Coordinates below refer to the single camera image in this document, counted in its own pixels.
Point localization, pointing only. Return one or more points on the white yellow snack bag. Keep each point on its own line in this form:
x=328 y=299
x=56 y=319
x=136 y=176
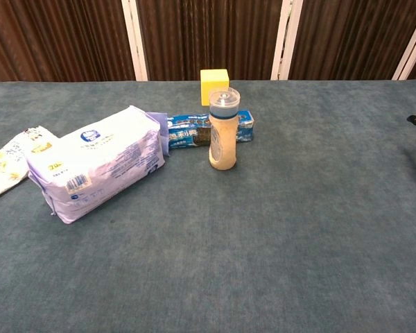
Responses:
x=7 y=166

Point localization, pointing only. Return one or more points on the purple white tissue pack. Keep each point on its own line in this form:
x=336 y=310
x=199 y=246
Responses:
x=100 y=159

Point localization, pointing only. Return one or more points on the blue cookie box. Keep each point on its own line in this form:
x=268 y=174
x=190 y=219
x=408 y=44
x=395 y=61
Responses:
x=189 y=133

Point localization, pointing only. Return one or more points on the yellow cube block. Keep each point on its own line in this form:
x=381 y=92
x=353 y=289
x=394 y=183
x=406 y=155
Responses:
x=209 y=83

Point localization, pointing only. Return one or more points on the beige bottle with clear cap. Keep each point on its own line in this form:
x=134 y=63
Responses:
x=222 y=145

